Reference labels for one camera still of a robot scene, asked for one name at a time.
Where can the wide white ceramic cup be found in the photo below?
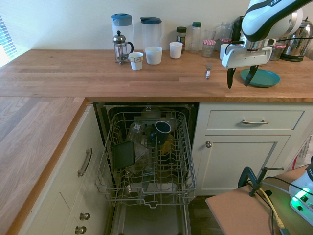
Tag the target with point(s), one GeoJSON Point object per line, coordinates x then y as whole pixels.
{"type": "Point", "coordinates": [153, 57]}

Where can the glass French press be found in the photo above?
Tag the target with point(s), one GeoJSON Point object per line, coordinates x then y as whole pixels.
{"type": "Point", "coordinates": [119, 49]}

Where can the small white cup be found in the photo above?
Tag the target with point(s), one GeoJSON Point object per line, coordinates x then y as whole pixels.
{"type": "Point", "coordinates": [176, 51]}

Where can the clear drinking glass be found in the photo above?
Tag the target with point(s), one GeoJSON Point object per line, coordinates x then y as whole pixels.
{"type": "Point", "coordinates": [209, 34]}

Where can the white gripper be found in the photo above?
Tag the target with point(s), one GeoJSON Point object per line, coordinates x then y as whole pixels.
{"type": "Point", "coordinates": [244, 56]}

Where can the clear bottle green cap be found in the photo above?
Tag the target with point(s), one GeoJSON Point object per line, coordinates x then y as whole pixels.
{"type": "Point", "coordinates": [196, 39]}

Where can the built-in dishwasher with open door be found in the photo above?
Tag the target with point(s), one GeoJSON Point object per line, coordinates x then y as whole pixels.
{"type": "Point", "coordinates": [146, 220]}

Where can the white base cabinet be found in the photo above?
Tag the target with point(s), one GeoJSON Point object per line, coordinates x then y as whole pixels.
{"type": "Point", "coordinates": [244, 166]}

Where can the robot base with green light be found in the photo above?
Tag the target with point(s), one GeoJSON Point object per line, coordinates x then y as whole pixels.
{"type": "Point", "coordinates": [299, 208]}

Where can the clear plastic container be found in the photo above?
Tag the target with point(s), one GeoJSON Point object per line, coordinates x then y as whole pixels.
{"type": "Point", "coordinates": [141, 159]}

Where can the pinkish robot mounting board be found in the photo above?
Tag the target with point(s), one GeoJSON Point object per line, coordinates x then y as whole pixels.
{"type": "Point", "coordinates": [234, 215]}

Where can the yellow plastic item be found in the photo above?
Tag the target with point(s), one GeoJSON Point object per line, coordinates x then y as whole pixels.
{"type": "Point", "coordinates": [167, 147]}

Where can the clear pitcher navy lid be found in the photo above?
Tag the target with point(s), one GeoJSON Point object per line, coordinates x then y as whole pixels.
{"type": "Point", "coordinates": [151, 36]}

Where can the stainless steel electric kettle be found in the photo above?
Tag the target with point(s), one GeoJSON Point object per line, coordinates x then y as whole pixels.
{"type": "Point", "coordinates": [299, 47]}

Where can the patterned paper cup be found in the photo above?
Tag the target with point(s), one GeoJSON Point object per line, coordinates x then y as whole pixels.
{"type": "Point", "coordinates": [136, 62]}

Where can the white corner cabinet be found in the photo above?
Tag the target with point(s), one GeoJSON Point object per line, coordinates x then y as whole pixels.
{"type": "Point", "coordinates": [61, 195]}

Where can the black square tray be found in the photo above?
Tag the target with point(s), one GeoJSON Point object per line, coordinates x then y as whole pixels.
{"type": "Point", "coordinates": [123, 155]}

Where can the white plastic bag red print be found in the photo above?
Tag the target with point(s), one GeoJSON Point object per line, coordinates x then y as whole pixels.
{"type": "Point", "coordinates": [305, 151]}

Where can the black shaker bottle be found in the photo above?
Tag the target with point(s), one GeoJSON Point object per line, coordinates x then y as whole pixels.
{"type": "Point", "coordinates": [236, 29]}

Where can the clear pitcher light blue lid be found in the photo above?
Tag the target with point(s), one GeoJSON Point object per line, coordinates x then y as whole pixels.
{"type": "Point", "coordinates": [122, 27]}

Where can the round metal cabinet knob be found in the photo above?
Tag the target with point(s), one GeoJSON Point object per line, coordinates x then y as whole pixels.
{"type": "Point", "coordinates": [208, 144]}
{"type": "Point", "coordinates": [85, 216]}
{"type": "Point", "coordinates": [80, 230]}

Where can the glass jar red checked lid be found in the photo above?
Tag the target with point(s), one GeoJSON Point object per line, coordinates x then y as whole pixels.
{"type": "Point", "coordinates": [277, 52]}
{"type": "Point", "coordinates": [209, 50]}

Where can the clear glass jar with label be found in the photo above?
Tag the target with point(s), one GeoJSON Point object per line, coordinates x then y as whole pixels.
{"type": "Point", "coordinates": [137, 132]}

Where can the spice jar dark lid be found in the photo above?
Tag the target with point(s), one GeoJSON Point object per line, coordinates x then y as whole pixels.
{"type": "Point", "coordinates": [181, 36]}

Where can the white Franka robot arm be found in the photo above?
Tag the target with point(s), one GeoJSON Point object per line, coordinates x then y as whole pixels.
{"type": "Point", "coordinates": [259, 22]}

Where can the navy blue mug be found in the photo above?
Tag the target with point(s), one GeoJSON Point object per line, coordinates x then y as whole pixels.
{"type": "Point", "coordinates": [162, 133]}

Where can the dark green C-clamp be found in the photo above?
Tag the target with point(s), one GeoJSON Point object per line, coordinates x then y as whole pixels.
{"type": "Point", "coordinates": [254, 186]}

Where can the teal plastic plate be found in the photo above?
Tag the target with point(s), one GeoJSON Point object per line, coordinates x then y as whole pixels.
{"type": "Point", "coordinates": [265, 78]}

